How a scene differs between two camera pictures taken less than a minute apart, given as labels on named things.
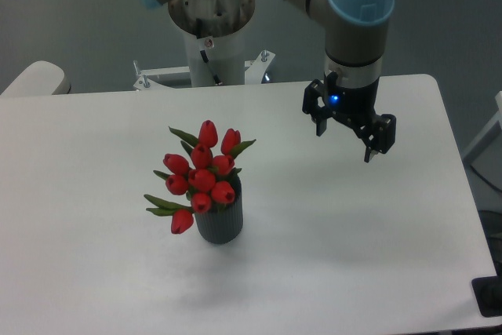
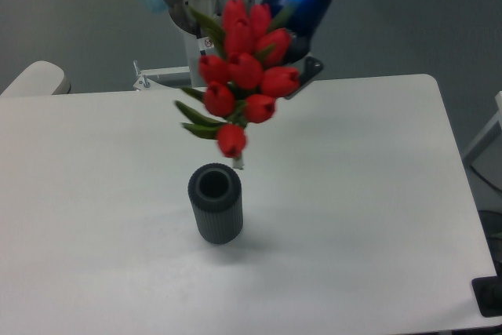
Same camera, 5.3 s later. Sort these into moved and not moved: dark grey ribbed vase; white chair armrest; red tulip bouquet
Moved: red tulip bouquet
Not moved: dark grey ribbed vase; white chair armrest
